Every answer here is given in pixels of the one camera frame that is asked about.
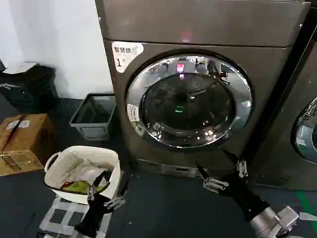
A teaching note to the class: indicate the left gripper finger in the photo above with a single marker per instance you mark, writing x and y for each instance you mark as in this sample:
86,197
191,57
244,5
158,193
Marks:
92,191
116,202

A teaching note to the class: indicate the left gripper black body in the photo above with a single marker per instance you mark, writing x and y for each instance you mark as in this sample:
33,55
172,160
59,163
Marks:
95,218

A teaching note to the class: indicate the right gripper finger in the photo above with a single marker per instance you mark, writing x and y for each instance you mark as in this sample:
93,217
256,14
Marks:
241,168
213,183

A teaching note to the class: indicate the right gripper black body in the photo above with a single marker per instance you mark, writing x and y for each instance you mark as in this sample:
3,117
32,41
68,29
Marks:
245,200

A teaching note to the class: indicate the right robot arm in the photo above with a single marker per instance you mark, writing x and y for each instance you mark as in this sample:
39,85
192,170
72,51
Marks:
272,223

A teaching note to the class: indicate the green garment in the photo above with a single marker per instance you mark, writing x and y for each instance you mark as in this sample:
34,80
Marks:
79,186

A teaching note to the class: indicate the white garment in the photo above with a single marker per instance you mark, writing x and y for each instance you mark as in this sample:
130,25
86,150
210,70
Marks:
84,172

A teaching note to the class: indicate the black garment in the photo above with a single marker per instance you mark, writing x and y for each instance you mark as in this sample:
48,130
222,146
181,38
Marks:
107,176

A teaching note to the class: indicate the white perforated laundry basket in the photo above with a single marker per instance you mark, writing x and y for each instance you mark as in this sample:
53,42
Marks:
74,153

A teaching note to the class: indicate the clear checkered floor mat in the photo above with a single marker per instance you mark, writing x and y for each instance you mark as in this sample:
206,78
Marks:
49,218

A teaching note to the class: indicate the grey dryer without number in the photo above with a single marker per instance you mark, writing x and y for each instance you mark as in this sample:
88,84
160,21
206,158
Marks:
280,138

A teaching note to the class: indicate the green floor tape strip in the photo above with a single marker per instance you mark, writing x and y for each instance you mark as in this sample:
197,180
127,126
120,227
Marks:
305,200

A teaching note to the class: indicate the grey plastic crate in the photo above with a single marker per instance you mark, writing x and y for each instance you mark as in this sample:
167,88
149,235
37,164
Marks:
85,126

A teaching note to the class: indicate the chrome-rimmed glass dryer door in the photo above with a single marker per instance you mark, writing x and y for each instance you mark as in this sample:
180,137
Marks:
308,134

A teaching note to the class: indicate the round glass dryer door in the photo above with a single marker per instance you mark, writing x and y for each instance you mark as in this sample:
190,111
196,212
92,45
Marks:
188,109

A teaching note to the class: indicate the brown cardboard box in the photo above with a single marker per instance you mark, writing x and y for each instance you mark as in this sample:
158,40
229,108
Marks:
24,141

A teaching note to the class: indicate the white flat sheet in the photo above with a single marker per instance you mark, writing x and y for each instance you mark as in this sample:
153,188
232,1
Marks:
19,66

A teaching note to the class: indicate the grey dryer numbered one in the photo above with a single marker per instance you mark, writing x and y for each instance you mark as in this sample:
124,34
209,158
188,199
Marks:
203,27

